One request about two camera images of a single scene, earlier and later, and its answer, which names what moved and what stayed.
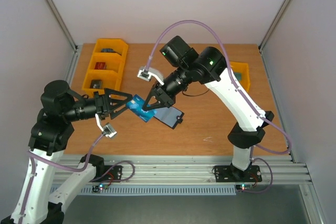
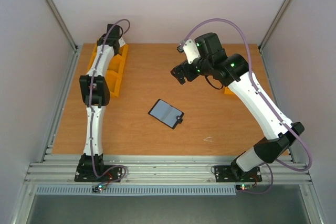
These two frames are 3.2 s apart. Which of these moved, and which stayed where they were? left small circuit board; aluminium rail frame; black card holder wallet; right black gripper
Moved: right black gripper
Stayed: black card holder wallet; aluminium rail frame; left small circuit board
